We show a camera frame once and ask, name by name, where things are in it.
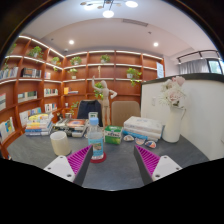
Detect blue white paper pack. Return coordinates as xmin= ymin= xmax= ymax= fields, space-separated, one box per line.
xmin=122 ymin=129 xmax=161 ymax=143

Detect recessed ceiling lights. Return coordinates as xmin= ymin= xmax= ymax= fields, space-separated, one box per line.
xmin=68 ymin=39 xmax=160 ymax=48

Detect pink white flower bouquet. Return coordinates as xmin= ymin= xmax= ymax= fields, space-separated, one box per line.
xmin=159 ymin=75 xmax=187 ymax=109

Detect cream cup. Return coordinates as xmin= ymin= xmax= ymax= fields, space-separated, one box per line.
xmin=49 ymin=130 xmax=72 ymax=157

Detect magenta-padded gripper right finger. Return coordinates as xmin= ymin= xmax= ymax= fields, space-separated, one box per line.
xmin=133 ymin=144 xmax=184 ymax=185

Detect white pitcher vase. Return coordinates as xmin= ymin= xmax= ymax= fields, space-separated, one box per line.
xmin=162 ymin=105 xmax=186 ymax=144

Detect tall green white carton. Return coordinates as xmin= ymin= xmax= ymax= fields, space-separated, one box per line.
xmin=87 ymin=111 xmax=100 ymax=121

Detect branched ceiling lamp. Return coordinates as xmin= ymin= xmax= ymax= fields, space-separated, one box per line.
xmin=79 ymin=0 xmax=139 ymax=19

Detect grey curtain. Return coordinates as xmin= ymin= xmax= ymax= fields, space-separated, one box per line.
xmin=178 ymin=59 xmax=209 ymax=75

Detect dark navy chair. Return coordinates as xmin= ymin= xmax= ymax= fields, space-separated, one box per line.
xmin=76 ymin=99 xmax=104 ymax=128

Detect small snack packet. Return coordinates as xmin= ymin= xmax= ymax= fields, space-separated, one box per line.
xmin=144 ymin=139 xmax=158 ymax=149
xmin=123 ymin=134 xmax=135 ymax=143
xmin=134 ymin=137 xmax=147 ymax=146

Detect clear water bottle blue cap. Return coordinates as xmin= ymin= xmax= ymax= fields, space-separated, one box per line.
xmin=87 ymin=117 xmax=105 ymax=161

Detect green white tissue box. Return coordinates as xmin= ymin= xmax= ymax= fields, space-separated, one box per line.
xmin=103 ymin=125 xmax=124 ymax=146

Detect ceiling air vent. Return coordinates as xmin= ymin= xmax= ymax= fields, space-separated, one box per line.
xmin=121 ymin=18 xmax=149 ymax=28

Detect colourful book stack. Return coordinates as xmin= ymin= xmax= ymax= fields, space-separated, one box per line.
xmin=24 ymin=113 xmax=54 ymax=137

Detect wooden shelf unit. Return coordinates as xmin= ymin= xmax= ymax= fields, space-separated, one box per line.
xmin=0 ymin=34 xmax=166 ymax=158

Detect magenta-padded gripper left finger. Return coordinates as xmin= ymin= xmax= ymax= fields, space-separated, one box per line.
xmin=43 ymin=144 xmax=94 ymax=187

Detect tan chair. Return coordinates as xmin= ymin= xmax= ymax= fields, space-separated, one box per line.
xmin=110 ymin=100 xmax=142 ymax=127

